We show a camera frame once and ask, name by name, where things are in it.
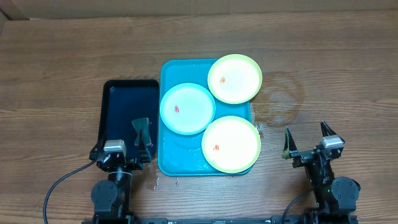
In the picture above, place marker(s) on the yellow-green plate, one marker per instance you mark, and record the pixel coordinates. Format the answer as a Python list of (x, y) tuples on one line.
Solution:
[(231, 144), (234, 79)]

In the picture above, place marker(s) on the teal plastic tray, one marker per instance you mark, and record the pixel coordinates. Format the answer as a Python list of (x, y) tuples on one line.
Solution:
[(181, 155)]

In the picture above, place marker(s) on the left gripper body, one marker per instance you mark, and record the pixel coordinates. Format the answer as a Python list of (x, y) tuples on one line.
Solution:
[(133, 164)]

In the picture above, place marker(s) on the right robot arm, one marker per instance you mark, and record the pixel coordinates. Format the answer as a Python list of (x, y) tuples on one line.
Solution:
[(335, 196)]

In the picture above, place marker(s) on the black water tray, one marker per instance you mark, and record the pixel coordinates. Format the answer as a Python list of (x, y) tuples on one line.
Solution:
[(124, 101)]

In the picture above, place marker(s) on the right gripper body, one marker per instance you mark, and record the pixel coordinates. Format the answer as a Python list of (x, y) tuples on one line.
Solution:
[(304, 156)]

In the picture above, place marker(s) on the far yellow-green plate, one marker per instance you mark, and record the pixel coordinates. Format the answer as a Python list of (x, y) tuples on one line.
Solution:
[(234, 79)]

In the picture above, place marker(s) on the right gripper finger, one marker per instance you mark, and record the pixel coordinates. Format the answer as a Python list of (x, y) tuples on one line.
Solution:
[(290, 148), (326, 130)]

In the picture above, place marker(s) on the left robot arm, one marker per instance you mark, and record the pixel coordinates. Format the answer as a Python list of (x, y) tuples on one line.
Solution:
[(111, 197)]

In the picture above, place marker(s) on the light blue plate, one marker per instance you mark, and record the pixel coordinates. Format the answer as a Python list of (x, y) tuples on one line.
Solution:
[(187, 108)]

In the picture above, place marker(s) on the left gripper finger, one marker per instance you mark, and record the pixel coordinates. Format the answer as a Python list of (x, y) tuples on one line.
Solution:
[(100, 144), (144, 153)]

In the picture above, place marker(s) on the near yellow-green plate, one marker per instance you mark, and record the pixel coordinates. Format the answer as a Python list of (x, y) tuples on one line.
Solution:
[(231, 144)]

